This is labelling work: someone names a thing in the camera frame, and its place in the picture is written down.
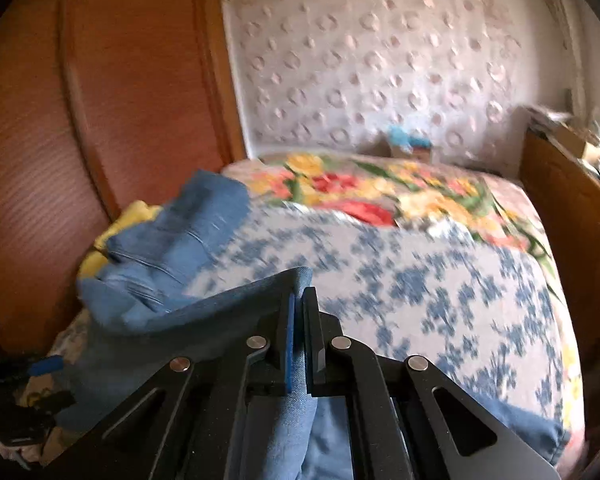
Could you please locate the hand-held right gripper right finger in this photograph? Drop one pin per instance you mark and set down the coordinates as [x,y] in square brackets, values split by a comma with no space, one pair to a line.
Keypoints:
[314,350]

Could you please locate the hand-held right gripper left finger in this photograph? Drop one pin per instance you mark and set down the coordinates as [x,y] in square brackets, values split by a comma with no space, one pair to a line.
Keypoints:
[291,355]

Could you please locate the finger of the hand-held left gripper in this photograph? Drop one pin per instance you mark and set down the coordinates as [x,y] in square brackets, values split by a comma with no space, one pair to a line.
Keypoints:
[56,401]
[46,365]

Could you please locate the blue denim pants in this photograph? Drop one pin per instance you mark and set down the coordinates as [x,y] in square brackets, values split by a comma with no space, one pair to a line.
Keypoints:
[180,260]

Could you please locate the blue floral quilt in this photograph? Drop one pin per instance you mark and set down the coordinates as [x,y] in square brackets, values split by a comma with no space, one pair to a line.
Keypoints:
[405,285]

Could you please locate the colourful flowered blanket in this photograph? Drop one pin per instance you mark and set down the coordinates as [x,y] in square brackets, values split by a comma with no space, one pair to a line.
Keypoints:
[360,185]

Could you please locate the yellow cloth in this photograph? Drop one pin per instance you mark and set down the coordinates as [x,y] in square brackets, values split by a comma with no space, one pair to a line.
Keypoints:
[130,212]

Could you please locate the small cardboard box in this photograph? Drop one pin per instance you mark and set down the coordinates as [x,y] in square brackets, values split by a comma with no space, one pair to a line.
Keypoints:
[402,152]

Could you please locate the light blue soft item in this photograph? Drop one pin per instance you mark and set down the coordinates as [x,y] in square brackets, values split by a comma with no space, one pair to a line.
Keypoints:
[405,136]

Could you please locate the wooden wardrobe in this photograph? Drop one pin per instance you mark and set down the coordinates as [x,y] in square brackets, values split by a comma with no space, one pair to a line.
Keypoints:
[105,110]

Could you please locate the wooden cabinet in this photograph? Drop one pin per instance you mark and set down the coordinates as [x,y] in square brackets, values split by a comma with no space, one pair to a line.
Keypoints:
[565,200]

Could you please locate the circle-patterned curtain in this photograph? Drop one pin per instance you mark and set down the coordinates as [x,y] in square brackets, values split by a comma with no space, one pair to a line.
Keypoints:
[370,60]

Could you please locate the stack of papers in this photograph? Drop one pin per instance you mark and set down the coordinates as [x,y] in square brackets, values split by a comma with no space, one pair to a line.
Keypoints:
[547,117]

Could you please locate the open cardboard box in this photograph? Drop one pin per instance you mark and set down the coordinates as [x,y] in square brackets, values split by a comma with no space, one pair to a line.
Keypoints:
[580,142]

